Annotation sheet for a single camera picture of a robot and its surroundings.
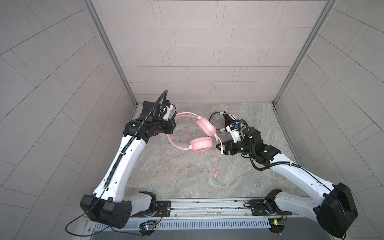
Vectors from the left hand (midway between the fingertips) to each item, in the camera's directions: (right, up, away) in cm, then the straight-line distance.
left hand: (178, 122), depth 72 cm
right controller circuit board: (+46, -47, -4) cm, 66 cm away
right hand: (+21, -13, +4) cm, 25 cm away
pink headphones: (+11, -9, -11) cm, 18 cm away
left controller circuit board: (-11, -45, -8) cm, 47 cm away
